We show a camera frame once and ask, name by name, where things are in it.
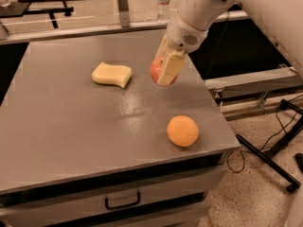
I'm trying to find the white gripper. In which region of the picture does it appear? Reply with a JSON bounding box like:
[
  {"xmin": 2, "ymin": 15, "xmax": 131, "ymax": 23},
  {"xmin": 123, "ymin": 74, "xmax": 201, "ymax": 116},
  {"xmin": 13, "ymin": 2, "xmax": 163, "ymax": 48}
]
[{"xmin": 155, "ymin": 12, "xmax": 208, "ymax": 86}]

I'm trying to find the red apple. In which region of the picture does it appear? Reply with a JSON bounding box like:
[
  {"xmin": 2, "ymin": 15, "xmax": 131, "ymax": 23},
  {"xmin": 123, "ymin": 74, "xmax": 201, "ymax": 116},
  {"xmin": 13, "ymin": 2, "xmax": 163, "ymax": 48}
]
[{"xmin": 150, "ymin": 59, "xmax": 178, "ymax": 86}]

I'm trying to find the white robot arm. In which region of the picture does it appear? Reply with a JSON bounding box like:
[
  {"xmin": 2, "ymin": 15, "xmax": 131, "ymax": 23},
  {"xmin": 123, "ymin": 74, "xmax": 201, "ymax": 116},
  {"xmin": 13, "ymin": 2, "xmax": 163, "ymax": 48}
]
[{"xmin": 155, "ymin": 0, "xmax": 303, "ymax": 86}]

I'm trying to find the yellow sponge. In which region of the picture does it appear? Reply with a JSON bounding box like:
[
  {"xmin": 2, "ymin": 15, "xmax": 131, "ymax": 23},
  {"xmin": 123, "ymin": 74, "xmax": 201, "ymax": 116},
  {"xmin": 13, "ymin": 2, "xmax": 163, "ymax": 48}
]
[{"xmin": 92, "ymin": 62, "xmax": 132, "ymax": 88}]

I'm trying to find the clear plastic water bottle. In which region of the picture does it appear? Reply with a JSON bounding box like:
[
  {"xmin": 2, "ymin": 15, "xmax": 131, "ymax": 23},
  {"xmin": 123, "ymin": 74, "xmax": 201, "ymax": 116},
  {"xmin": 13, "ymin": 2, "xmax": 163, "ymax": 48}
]
[{"xmin": 157, "ymin": 0, "xmax": 170, "ymax": 20}]

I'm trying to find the orange fruit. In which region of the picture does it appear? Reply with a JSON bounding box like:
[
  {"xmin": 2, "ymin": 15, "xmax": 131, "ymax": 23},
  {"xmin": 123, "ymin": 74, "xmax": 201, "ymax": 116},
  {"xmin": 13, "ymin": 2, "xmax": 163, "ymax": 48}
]
[{"xmin": 167, "ymin": 115, "xmax": 199, "ymax": 148}]

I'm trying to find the black stand base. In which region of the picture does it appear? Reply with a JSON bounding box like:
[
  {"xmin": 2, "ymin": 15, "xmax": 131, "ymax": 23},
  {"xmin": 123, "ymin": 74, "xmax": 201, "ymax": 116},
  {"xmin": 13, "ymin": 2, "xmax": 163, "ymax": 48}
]
[{"xmin": 236, "ymin": 99, "xmax": 303, "ymax": 193}]

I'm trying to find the metal railing frame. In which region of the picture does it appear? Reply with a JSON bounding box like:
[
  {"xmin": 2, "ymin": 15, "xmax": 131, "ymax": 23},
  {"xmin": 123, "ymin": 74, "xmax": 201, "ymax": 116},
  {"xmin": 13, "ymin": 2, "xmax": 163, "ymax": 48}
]
[{"xmin": 0, "ymin": 0, "xmax": 250, "ymax": 45}]

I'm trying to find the black cable on floor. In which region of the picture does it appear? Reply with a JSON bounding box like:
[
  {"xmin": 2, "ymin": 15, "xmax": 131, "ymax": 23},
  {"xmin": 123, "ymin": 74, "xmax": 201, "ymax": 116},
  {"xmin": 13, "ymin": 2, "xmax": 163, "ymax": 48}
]
[{"xmin": 225, "ymin": 93, "xmax": 303, "ymax": 174}]

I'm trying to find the grey drawer with black handle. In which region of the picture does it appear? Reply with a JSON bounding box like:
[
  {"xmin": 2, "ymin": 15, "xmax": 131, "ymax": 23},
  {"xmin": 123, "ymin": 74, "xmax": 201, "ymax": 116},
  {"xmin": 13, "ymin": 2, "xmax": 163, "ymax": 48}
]
[{"xmin": 1, "ymin": 166, "xmax": 226, "ymax": 227}]

